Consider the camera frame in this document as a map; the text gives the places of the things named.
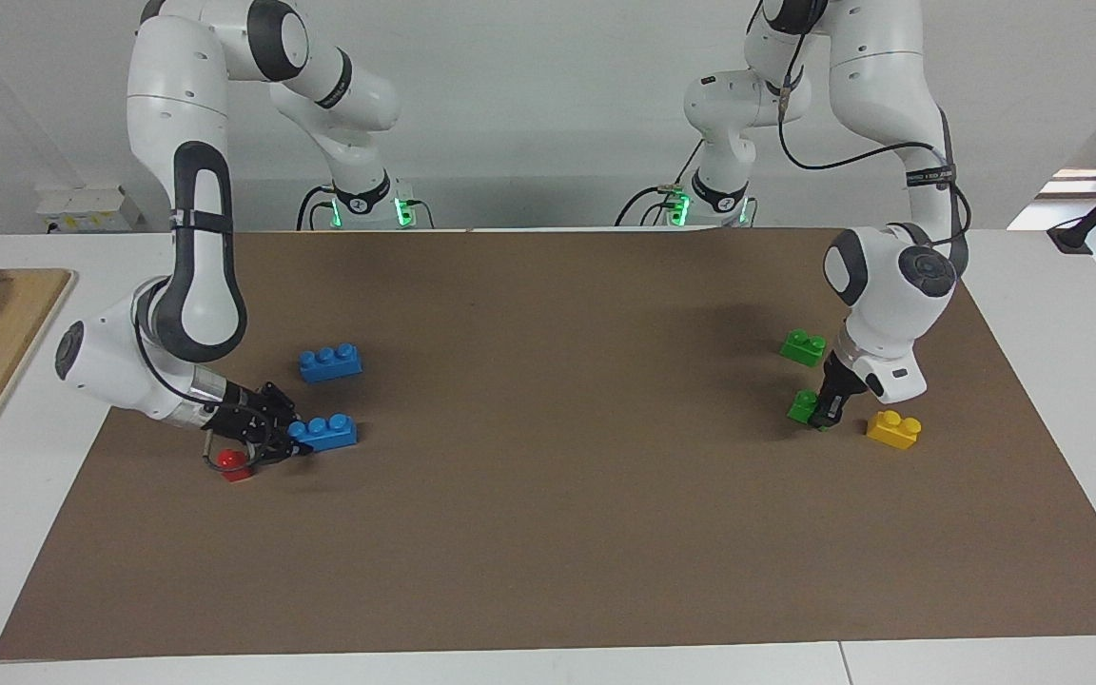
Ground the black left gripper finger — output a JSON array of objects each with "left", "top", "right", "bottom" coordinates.
[{"left": 814, "top": 388, "right": 853, "bottom": 432}]

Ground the blue three-stud toy block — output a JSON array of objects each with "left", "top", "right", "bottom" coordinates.
[
  {"left": 286, "top": 413, "right": 359, "bottom": 453},
  {"left": 298, "top": 342, "right": 364, "bottom": 384}
]

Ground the yellow two-stud toy block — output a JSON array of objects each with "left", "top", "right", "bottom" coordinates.
[{"left": 866, "top": 409, "right": 924, "bottom": 452}]

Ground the white power box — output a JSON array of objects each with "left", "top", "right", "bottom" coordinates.
[{"left": 35, "top": 185, "right": 146, "bottom": 234}]

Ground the brown table mat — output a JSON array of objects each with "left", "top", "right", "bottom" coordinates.
[{"left": 0, "top": 226, "right": 1096, "bottom": 661}]

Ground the black right base cable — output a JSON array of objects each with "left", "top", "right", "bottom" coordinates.
[{"left": 295, "top": 185, "right": 338, "bottom": 232}]

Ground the black base cable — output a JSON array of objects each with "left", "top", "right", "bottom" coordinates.
[
  {"left": 614, "top": 183, "right": 684, "bottom": 228},
  {"left": 295, "top": 185, "right": 338, "bottom": 232}
]

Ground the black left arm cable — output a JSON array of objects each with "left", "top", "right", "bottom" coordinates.
[{"left": 776, "top": 55, "right": 973, "bottom": 279}]

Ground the black left base cable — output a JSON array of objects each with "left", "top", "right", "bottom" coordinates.
[{"left": 614, "top": 183, "right": 684, "bottom": 228}]

